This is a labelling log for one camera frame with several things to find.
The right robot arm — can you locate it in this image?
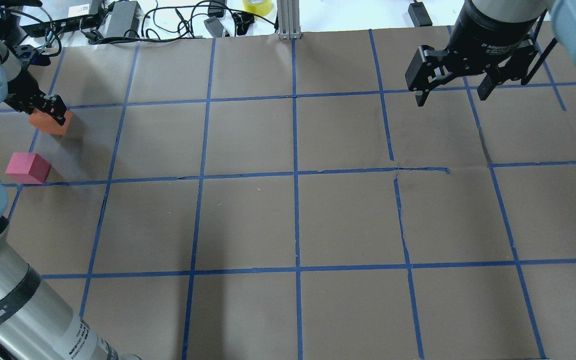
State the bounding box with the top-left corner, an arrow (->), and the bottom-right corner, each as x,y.
405,0 -> 576,107

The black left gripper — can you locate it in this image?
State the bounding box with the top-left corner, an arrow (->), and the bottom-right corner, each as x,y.
6,70 -> 67,126

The black power adapter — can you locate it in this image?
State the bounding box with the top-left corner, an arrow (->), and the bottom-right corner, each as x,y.
105,0 -> 141,38

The red foam cube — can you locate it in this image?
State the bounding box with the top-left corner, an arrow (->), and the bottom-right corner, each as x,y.
4,152 -> 51,185

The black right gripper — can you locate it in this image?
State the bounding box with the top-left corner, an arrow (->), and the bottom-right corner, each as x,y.
404,0 -> 544,107

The yellow tape roll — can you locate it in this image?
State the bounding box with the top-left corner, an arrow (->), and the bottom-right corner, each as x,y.
242,0 -> 273,17

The aluminium frame post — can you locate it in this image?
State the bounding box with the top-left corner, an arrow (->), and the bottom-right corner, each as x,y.
276,0 -> 303,40

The orange foam cube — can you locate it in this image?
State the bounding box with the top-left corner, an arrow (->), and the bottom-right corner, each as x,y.
28,109 -> 73,136

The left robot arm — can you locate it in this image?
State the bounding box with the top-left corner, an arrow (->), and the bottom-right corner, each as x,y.
0,39 -> 137,360

